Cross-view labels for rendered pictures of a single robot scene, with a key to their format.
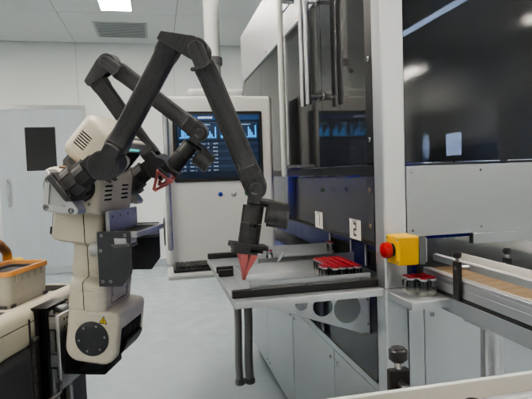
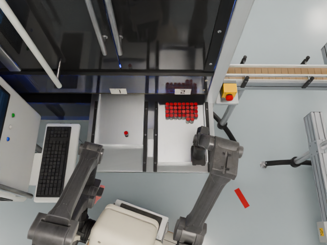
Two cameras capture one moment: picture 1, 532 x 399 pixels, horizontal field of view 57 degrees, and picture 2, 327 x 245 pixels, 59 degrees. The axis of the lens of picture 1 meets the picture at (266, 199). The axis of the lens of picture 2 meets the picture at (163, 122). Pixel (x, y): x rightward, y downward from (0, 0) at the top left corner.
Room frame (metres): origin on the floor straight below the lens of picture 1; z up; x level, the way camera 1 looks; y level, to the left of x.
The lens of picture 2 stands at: (1.41, 0.45, 2.39)
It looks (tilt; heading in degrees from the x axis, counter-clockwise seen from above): 68 degrees down; 283
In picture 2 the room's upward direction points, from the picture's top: straight up
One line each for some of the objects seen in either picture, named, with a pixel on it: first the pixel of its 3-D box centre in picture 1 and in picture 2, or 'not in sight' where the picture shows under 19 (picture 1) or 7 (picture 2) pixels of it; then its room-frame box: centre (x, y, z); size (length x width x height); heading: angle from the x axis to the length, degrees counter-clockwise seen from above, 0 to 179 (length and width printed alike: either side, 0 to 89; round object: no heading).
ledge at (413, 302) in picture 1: (423, 298); (226, 93); (1.23, -0.39, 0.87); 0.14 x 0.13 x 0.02; 102
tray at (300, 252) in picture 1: (296, 254); (120, 115); (1.78, -0.10, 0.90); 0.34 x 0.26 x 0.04; 102
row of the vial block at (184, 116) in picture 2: (325, 269); (181, 116); (1.45, -0.17, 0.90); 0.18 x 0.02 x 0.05; 13
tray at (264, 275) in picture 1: (298, 274); (181, 131); (1.43, -0.09, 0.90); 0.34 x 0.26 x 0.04; 103
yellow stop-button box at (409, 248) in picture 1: (404, 248); (228, 89); (1.23, -0.35, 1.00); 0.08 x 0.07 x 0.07; 102
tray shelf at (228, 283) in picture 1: (290, 271); (151, 129); (1.60, -0.07, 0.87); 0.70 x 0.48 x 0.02; 12
